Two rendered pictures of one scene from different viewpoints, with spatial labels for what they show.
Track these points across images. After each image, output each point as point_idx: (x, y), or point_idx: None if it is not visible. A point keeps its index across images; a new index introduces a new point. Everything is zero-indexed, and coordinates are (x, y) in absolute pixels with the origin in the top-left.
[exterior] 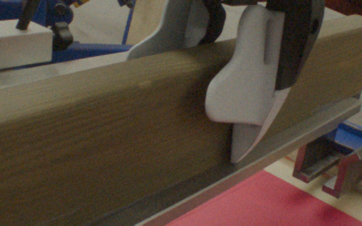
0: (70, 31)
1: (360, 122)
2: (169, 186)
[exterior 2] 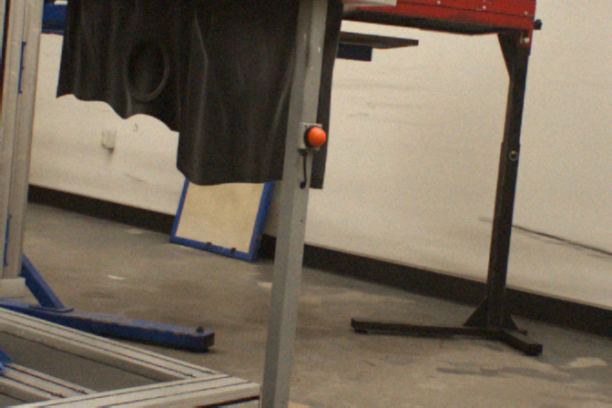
0: (118, 181)
1: (459, 207)
2: None
